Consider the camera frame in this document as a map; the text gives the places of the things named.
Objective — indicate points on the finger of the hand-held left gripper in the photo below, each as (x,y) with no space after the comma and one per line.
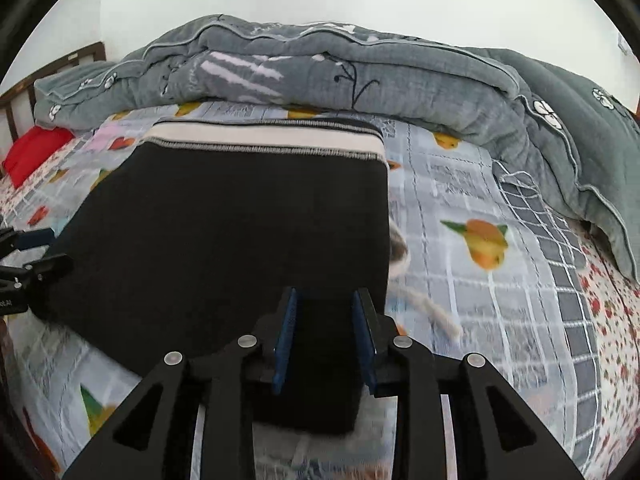
(45,266)
(30,239)

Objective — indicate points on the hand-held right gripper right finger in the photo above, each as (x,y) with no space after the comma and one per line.
(365,340)

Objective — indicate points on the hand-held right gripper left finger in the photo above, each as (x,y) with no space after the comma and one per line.
(285,340)

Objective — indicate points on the black pants with white waistband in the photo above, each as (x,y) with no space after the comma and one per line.
(225,220)

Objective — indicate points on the red pillow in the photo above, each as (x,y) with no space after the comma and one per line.
(30,155)

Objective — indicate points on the grey checked fruit-print sheet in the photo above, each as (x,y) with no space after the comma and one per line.
(500,300)

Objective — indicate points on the dark wooden bed headboard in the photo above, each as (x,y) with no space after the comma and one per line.
(90,52)

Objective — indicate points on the red floral bed sheet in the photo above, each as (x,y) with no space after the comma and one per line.
(615,340)

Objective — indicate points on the grey quilt with flower embroidery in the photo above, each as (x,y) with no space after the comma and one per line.
(400,75)

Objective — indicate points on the white wall socket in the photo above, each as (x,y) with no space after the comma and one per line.
(624,44)

